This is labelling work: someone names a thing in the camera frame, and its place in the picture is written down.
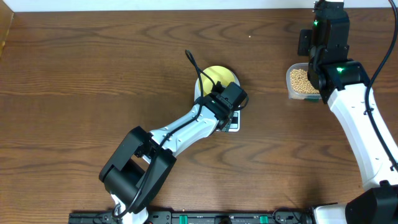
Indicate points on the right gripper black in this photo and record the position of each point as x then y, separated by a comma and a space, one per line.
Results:
305, 35

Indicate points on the yellow bowl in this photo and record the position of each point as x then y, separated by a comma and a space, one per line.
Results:
213, 74

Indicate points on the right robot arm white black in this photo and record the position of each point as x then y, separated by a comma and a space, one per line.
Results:
347, 89

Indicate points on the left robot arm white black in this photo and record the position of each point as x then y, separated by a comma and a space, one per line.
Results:
138, 168

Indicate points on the white digital kitchen scale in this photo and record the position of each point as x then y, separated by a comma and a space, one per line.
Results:
235, 123

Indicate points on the clear plastic container of soybeans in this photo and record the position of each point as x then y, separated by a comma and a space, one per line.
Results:
298, 85

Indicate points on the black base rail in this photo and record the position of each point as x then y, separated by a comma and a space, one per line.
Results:
283, 216

